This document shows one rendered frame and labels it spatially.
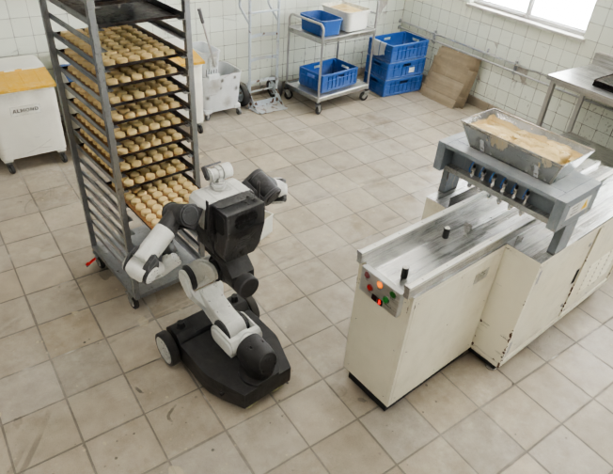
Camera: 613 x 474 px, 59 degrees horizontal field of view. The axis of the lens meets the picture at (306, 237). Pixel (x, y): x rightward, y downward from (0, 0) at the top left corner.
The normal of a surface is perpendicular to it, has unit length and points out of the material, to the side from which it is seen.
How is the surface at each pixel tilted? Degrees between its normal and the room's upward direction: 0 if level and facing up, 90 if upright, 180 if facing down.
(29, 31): 90
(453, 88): 67
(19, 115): 92
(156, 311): 0
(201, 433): 0
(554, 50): 90
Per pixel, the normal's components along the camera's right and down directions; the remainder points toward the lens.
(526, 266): -0.77, 0.33
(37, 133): 0.58, 0.56
